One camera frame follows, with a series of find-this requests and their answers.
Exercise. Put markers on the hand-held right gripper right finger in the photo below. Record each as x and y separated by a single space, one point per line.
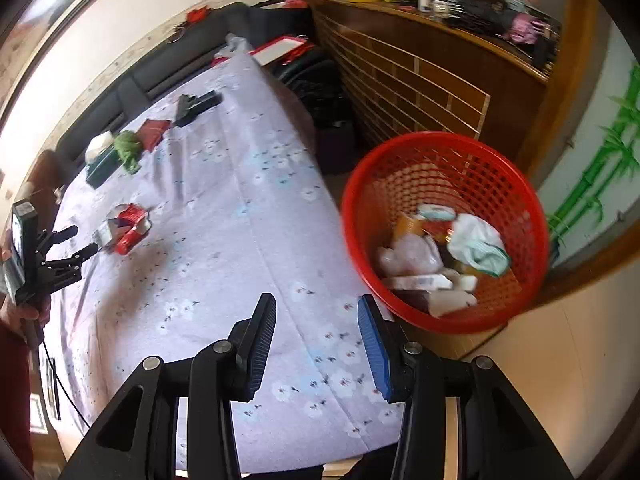
372 347

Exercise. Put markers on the red framed white board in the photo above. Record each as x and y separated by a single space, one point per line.
280 50

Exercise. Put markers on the person's left hand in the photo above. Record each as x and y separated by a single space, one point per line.
22 315

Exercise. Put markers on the floral bed sheet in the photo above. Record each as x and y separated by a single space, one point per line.
225 185

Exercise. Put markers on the red knot ornament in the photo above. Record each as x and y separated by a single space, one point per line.
197 14

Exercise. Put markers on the wide white box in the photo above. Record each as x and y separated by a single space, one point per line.
452 304

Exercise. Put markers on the wooden cabinet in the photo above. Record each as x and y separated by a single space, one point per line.
410 85

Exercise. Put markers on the white and green plastic bag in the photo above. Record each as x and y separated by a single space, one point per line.
477 245

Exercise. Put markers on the pink cloth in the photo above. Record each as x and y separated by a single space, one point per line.
525 27

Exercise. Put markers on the person's dark red clothing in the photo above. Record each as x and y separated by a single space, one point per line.
12 400

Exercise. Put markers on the green crumpled cloth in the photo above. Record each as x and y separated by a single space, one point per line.
127 150

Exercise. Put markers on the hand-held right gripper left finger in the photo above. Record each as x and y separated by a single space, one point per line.
262 332

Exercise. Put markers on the white crumpled paper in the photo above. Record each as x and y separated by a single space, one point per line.
99 146

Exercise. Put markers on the red plastic basket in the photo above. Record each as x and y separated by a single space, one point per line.
425 165

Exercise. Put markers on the orange medicine box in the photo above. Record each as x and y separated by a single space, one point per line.
406 226

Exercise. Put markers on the clear plastic bag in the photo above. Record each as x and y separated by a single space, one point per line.
234 47

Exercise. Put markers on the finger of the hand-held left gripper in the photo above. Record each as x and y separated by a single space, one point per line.
82 252
60 237

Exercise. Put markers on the long white box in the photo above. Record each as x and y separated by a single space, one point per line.
417 282

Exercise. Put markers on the blue printed packet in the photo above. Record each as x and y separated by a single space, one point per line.
435 212

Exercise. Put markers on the white and silver box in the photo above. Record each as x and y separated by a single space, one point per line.
106 234

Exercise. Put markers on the black bag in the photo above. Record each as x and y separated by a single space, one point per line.
320 110

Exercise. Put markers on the dark red flat packet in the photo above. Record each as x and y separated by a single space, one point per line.
152 135

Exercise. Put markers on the framed wall picture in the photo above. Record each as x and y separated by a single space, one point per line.
40 25

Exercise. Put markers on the translucent crumpled plastic bag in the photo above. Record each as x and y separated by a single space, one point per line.
410 255

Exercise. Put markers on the black pistol-shaped device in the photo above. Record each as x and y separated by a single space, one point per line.
192 107

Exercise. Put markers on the black sofa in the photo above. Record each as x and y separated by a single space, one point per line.
150 70

